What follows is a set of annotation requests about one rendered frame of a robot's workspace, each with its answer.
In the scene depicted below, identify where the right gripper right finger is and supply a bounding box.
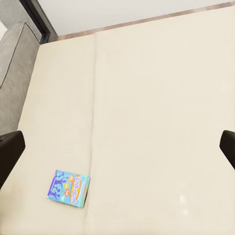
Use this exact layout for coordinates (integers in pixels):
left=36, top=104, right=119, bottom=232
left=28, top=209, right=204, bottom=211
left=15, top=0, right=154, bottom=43
left=219, top=130, right=235, bottom=169

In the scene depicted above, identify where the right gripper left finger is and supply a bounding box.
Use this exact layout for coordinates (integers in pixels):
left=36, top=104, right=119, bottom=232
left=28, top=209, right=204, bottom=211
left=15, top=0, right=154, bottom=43
left=0, top=130, right=25, bottom=189

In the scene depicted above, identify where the board game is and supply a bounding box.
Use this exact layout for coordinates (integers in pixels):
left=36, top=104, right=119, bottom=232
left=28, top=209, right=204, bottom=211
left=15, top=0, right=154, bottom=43
left=47, top=170, right=91, bottom=207

